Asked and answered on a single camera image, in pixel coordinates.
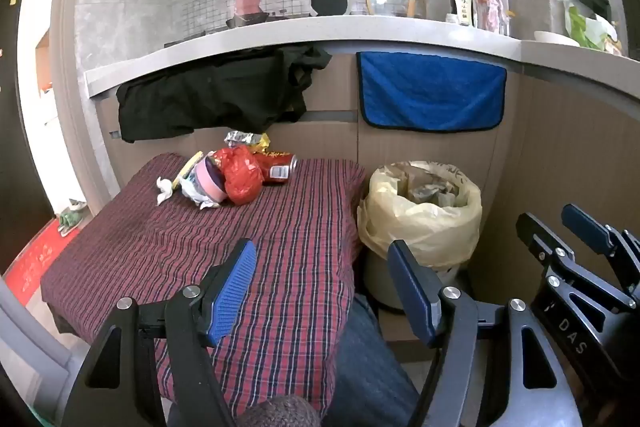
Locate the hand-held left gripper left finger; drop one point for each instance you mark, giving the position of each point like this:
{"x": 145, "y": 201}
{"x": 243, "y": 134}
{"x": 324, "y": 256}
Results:
{"x": 232, "y": 287}

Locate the person's jeans leg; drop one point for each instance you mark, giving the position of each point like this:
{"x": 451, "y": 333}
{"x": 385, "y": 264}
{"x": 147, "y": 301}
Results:
{"x": 370, "y": 357}

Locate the brown kitchen cabinet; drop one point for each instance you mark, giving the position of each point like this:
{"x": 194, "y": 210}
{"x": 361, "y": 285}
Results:
{"x": 550, "y": 147}

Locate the grey chair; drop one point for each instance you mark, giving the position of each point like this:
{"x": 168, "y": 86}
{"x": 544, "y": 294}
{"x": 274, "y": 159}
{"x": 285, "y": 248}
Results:
{"x": 30, "y": 342}

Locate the black hanging cloth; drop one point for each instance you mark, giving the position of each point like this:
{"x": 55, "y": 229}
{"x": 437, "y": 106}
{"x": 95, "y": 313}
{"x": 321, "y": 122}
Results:
{"x": 215, "y": 97}

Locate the brown knitted cloth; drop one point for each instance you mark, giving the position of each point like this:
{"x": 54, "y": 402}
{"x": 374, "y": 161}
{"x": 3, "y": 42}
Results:
{"x": 280, "y": 412}

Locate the dark wooden door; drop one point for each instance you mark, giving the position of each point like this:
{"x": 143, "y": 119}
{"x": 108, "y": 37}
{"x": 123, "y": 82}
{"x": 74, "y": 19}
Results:
{"x": 22, "y": 132}

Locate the white bowl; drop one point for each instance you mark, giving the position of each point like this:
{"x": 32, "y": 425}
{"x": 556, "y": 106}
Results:
{"x": 552, "y": 38}

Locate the red doormat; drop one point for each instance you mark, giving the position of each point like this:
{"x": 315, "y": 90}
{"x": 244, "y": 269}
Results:
{"x": 35, "y": 257}

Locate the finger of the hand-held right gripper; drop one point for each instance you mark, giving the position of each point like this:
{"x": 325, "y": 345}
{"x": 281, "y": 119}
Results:
{"x": 537, "y": 232}
{"x": 585, "y": 222}

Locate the bag of green vegetables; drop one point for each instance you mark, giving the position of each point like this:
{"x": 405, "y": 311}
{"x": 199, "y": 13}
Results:
{"x": 587, "y": 29}

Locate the red plastic bag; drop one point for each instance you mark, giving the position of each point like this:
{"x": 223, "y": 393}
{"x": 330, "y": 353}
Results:
{"x": 242, "y": 179}

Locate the white tissue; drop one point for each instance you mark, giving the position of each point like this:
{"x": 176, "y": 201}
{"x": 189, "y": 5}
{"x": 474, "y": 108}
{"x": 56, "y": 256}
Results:
{"x": 164, "y": 192}

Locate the red drink can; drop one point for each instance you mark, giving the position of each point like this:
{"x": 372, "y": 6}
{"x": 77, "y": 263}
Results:
{"x": 275, "y": 168}

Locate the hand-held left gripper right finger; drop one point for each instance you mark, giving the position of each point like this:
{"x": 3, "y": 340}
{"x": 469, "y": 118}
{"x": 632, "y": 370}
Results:
{"x": 407, "y": 292}

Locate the blue towel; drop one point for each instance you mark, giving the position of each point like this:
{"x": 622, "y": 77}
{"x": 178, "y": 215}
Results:
{"x": 430, "y": 92}

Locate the silver and yellow foil packet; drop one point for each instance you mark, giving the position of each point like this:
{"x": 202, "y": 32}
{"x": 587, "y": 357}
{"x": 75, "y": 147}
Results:
{"x": 240, "y": 138}

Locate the green slippers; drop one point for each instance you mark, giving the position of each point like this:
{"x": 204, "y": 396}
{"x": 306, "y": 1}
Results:
{"x": 70, "y": 218}

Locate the red plaid cloth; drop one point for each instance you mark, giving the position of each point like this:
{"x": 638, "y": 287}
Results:
{"x": 150, "y": 247}

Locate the pink wrapped bottle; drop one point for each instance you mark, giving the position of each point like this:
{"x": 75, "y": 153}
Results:
{"x": 489, "y": 4}

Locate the white printed snack packet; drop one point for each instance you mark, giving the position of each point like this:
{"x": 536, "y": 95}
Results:
{"x": 189, "y": 193}

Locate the clear labelled bottle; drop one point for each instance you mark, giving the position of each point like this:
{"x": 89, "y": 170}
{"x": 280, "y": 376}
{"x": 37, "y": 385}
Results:
{"x": 460, "y": 4}

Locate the white trash bin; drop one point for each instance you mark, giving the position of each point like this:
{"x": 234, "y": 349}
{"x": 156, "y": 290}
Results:
{"x": 395, "y": 282}

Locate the white kitchen counter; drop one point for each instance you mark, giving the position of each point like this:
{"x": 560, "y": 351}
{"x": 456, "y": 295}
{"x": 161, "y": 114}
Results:
{"x": 350, "y": 32}

